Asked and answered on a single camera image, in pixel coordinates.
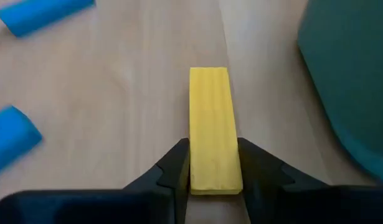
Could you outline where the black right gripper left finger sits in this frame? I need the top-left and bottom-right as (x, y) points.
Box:
(0, 138), (191, 224)

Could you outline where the blue wooden plank block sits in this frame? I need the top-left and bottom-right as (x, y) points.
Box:
(0, 105), (44, 178)
(0, 0), (96, 39)

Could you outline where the yellow wooden plank block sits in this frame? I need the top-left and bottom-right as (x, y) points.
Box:
(189, 67), (244, 196)

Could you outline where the teal plastic bin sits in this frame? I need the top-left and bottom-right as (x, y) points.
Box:
(296, 0), (383, 185)

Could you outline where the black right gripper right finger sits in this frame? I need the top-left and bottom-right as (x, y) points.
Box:
(237, 138), (383, 224)

